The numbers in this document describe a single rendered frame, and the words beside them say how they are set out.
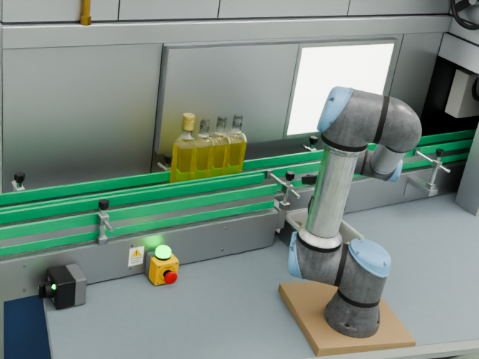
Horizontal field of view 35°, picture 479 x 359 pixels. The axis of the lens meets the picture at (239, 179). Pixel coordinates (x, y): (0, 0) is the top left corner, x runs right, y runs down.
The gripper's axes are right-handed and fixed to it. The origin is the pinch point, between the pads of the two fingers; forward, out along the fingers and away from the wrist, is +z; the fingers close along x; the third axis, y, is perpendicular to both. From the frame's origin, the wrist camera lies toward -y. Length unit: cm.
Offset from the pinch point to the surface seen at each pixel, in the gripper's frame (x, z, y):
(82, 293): -80, 3, 6
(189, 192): -41.7, -12.1, -11.4
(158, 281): -58, 5, 5
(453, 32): 71, -53, -29
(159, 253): -57, -2, 2
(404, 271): 18.6, 6.8, 23.6
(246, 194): -26.4, -13.0, -4.1
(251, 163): -14.0, -13.7, -21.0
